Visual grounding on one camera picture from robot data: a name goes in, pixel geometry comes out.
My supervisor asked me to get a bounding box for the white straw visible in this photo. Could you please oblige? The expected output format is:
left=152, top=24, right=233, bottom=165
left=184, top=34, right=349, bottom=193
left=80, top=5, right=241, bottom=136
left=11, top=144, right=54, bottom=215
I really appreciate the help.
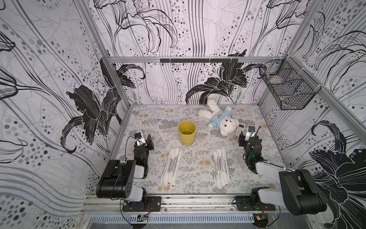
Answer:
left=221, top=148, right=229, bottom=185
left=167, top=148, right=181, bottom=187
left=213, top=150, right=222, bottom=189
left=161, top=148, right=176, bottom=186

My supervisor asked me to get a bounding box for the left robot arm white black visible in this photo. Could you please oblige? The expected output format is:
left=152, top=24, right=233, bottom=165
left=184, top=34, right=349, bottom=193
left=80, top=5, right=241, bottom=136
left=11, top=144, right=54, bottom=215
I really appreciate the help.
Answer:
left=96, top=132, right=154, bottom=205

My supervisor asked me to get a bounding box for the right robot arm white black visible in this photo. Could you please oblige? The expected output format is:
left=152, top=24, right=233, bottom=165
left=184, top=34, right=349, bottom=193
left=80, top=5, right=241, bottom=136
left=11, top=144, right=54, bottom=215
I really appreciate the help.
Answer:
left=235, top=132, right=327, bottom=216

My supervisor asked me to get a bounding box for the white remote control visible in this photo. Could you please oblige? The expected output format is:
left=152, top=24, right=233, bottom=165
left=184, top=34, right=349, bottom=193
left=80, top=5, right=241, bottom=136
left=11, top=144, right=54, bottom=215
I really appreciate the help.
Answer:
left=235, top=123, right=246, bottom=136

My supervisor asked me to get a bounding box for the white plush bunny toy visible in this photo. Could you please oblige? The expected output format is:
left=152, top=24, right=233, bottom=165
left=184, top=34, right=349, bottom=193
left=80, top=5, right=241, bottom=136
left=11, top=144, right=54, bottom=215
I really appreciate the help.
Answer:
left=198, top=99, right=239, bottom=136

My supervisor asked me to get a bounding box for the yellow metal cup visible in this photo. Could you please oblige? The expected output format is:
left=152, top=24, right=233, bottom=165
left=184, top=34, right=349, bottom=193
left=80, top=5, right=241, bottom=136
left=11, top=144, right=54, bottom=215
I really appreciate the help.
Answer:
left=178, top=120, right=196, bottom=146

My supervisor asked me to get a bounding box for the horizontal aluminium back bar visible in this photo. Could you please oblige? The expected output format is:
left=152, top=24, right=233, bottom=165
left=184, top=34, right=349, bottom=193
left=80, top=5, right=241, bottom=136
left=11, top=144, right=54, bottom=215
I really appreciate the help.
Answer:
left=108, top=56, right=285, bottom=63

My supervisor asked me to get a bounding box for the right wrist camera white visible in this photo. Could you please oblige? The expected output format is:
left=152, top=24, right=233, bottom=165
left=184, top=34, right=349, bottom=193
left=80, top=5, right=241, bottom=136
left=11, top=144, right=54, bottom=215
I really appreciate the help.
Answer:
left=245, top=126, right=255, bottom=141

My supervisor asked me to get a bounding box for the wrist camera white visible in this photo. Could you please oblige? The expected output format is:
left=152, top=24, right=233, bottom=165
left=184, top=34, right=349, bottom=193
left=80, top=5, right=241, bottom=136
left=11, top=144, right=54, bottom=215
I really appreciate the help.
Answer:
left=245, top=126, right=255, bottom=141
left=133, top=131, right=147, bottom=148

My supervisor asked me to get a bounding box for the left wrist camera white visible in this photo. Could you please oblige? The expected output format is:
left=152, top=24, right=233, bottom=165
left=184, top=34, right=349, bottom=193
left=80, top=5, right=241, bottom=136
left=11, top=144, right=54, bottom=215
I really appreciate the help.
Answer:
left=133, top=131, right=147, bottom=148

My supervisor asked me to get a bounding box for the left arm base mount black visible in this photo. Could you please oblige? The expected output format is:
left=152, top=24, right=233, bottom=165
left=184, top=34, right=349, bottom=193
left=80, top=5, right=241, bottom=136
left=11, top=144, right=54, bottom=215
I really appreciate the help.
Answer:
left=122, top=188, right=162, bottom=213

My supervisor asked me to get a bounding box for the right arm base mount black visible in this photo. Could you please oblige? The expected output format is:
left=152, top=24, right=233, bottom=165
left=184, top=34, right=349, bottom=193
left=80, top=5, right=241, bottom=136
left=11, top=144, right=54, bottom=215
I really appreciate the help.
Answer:
left=232, top=187, right=276, bottom=212

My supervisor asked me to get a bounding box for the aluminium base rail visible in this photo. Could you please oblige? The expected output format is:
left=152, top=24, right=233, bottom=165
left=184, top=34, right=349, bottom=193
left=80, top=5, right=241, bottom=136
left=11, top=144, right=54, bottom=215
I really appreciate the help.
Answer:
left=82, top=194, right=287, bottom=213

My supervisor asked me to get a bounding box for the black wire basket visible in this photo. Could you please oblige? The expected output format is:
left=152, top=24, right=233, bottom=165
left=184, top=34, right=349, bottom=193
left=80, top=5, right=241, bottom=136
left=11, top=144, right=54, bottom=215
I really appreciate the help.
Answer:
left=259, top=59, right=321, bottom=110

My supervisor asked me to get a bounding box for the black hook rail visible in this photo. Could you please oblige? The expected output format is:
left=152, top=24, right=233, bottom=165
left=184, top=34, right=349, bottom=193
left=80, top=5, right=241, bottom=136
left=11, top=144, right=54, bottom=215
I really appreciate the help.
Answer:
left=159, top=58, right=238, bottom=63

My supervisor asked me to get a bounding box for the white slotted cable duct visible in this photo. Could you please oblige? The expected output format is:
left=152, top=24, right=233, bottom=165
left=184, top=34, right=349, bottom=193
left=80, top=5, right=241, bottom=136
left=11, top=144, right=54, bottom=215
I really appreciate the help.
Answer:
left=90, top=213, right=254, bottom=224

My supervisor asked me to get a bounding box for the aluminium frame post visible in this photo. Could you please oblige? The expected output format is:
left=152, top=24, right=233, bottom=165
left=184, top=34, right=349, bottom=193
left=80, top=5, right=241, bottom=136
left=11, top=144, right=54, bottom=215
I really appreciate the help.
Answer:
left=75, top=0, right=131, bottom=110

